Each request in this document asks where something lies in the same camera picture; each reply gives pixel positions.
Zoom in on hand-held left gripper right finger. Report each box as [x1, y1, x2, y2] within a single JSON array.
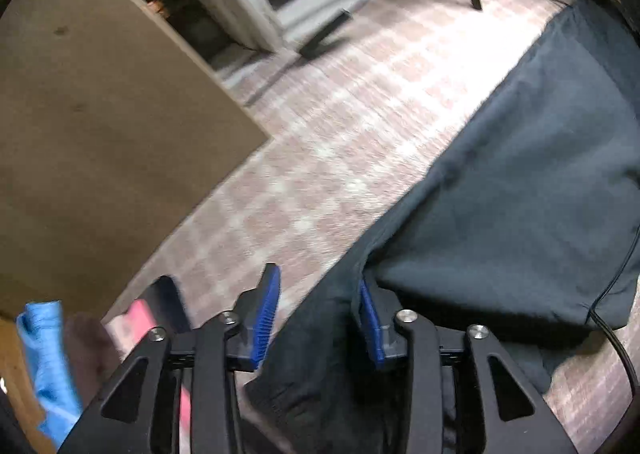
[[359, 278, 576, 454]]

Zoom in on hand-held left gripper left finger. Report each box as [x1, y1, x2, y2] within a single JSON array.
[[57, 263, 282, 454]]

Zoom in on dark grey pants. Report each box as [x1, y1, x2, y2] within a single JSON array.
[[244, 0, 640, 454]]

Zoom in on brown cloth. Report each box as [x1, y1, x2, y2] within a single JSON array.
[[62, 313, 124, 412]]

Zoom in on pink checked blanket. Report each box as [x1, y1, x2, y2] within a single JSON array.
[[100, 0, 640, 454]]

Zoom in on light blue cloth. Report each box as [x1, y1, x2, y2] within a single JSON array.
[[15, 300, 84, 450]]

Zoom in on brown board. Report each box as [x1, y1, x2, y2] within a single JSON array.
[[0, 0, 271, 321]]

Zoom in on black flat bar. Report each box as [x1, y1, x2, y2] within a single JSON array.
[[298, 9, 351, 58]]

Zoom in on black cable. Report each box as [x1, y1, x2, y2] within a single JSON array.
[[587, 227, 640, 397]]

